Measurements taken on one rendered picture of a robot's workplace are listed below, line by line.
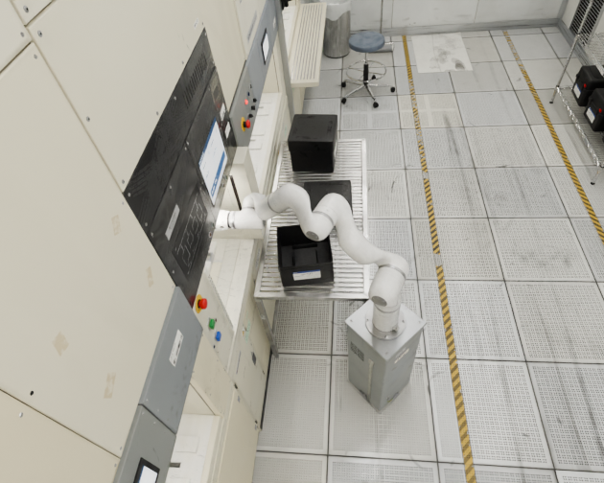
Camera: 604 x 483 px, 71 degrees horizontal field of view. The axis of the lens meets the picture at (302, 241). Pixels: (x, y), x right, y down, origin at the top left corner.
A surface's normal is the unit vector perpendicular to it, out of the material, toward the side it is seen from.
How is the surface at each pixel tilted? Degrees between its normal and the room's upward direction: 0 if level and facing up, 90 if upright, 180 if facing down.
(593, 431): 0
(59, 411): 90
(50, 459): 90
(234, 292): 0
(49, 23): 94
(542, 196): 0
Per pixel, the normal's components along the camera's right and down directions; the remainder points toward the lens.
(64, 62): 0.99, 0.00
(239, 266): -0.10, -0.63
